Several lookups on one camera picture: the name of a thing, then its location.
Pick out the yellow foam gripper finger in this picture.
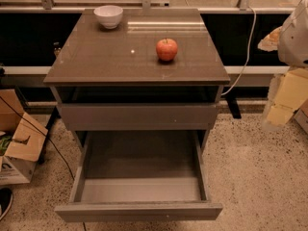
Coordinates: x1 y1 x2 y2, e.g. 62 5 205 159
262 68 308 131

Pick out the grey drawer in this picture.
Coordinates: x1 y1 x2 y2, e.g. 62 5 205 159
58 104 218 131
55 130 222 222

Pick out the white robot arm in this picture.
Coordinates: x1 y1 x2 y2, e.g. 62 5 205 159
258 0 308 131

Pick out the grey drawer cabinet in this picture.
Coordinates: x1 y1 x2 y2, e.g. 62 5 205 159
44 9 229 144

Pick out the grey top drawer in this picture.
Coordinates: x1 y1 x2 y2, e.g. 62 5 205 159
58 104 218 131

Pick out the cardboard box at right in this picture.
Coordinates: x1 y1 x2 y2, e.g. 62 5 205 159
295 100 308 134

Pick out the red apple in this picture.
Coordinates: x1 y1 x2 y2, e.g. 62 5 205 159
156 38 178 62

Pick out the white ceramic bowl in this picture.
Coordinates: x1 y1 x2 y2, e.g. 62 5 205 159
93 5 123 29

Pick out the open cardboard box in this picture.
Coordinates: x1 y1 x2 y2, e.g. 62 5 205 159
0 90 48 185

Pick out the black shoe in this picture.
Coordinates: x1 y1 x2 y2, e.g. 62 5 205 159
0 188 13 220

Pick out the white cable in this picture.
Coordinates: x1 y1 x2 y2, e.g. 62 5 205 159
220 7 258 97

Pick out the black cable on floor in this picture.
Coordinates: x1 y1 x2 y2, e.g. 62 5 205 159
0 95 88 231

